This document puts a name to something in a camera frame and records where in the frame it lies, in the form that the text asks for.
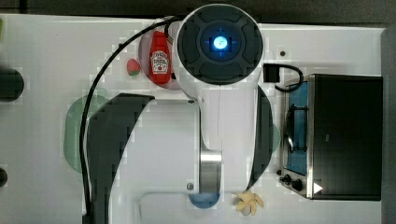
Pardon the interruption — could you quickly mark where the red ketchup bottle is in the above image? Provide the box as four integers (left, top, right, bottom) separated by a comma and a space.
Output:
149, 30, 171, 84

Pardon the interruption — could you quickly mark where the green mug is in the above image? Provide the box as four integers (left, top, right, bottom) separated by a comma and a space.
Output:
273, 124, 281, 152

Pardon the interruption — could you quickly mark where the black round pan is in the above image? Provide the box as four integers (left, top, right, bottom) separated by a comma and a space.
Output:
0, 67, 24, 102

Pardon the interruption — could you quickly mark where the green plastic strainer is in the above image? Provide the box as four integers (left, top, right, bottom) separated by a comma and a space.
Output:
64, 94, 110, 174

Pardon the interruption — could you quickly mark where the toy peeled banana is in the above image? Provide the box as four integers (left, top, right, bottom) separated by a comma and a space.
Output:
233, 189, 264, 217

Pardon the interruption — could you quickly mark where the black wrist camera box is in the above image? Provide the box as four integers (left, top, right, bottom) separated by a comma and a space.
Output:
263, 63, 278, 83

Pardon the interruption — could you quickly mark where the black toaster oven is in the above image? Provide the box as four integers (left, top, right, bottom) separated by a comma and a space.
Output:
277, 74, 383, 201

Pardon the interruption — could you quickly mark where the grey round plate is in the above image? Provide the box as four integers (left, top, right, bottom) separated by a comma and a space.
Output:
138, 30, 180, 91

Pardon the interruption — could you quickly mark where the pink toy strawberry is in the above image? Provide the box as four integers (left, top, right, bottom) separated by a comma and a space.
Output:
127, 59, 141, 76

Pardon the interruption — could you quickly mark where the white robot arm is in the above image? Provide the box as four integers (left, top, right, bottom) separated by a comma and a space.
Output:
173, 4, 264, 194

